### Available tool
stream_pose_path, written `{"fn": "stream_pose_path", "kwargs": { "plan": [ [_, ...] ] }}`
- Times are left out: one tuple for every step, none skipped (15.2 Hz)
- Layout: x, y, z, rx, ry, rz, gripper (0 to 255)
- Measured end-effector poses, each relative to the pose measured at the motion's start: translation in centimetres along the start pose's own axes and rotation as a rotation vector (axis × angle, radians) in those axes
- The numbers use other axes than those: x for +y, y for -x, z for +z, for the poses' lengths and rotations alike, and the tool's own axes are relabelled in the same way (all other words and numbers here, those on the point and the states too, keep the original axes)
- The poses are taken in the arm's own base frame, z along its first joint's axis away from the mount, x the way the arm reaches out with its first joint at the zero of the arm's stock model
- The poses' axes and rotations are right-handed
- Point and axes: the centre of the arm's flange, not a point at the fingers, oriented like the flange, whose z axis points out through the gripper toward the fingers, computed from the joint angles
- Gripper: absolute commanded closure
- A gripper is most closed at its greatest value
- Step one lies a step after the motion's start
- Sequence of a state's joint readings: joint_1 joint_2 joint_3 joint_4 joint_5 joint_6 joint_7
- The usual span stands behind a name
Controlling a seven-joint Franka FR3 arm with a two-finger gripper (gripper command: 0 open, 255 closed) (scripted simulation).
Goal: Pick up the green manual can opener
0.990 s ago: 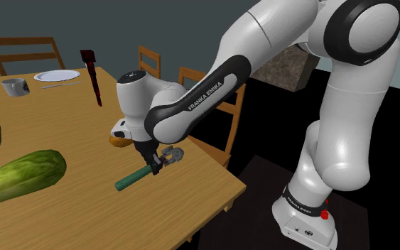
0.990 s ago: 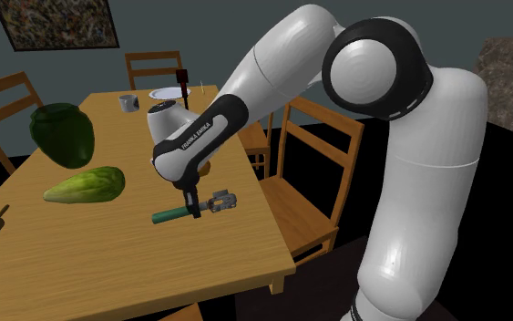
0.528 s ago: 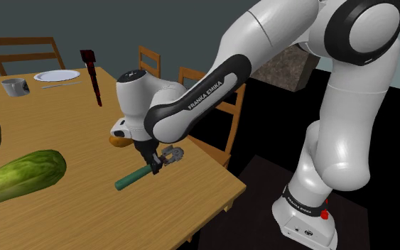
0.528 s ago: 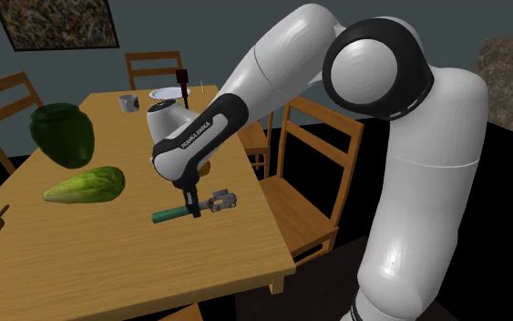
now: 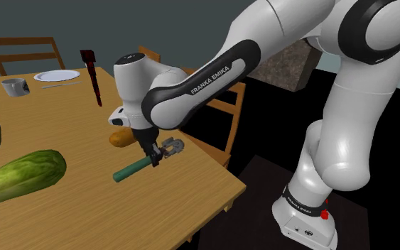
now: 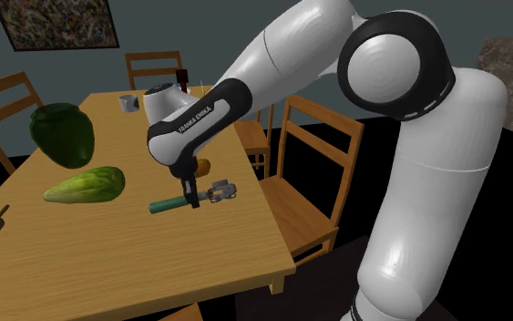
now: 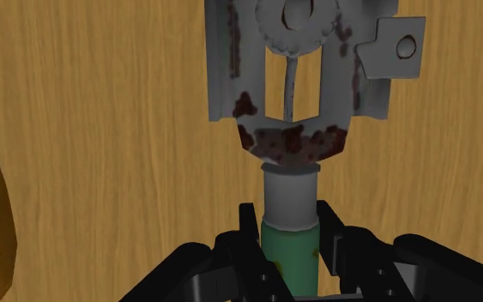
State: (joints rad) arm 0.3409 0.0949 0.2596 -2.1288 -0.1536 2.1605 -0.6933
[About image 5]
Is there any green handled can opener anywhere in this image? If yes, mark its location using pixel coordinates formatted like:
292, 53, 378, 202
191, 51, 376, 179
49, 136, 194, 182
112, 136, 186, 184

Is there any grey white mug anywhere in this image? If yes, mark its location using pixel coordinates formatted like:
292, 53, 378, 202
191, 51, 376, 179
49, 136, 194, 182
1, 77, 31, 98

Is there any grey brown stone block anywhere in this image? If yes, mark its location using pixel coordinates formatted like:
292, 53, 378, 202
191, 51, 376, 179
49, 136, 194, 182
247, 38, 324, 93

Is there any light green lettuce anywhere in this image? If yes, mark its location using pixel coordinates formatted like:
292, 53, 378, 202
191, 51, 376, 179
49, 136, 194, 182
0, 149, 67, 208

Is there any white plate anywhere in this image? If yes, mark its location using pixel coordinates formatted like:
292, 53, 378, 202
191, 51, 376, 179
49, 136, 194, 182
33, 70, 81, 83

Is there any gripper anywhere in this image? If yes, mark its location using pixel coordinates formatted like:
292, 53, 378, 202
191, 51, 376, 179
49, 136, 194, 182
131, 126, 163, 168

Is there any dark robot stand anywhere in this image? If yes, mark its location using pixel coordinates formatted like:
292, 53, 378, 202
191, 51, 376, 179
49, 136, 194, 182
198, 154, 372, 250

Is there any brown potato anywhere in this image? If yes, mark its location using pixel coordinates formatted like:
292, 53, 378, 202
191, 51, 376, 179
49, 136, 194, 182
109, 127, 139, 148

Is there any wooden table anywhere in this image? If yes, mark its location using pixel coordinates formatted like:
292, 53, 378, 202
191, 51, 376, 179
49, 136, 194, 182
0, 66, 247, 250

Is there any wooden chair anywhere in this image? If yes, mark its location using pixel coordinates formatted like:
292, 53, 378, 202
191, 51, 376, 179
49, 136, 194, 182
0, 36, 67, 77
138, 45, 247, 170

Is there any silver table knife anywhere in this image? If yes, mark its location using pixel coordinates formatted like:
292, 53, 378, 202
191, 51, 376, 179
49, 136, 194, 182
41, 81, 82, 89

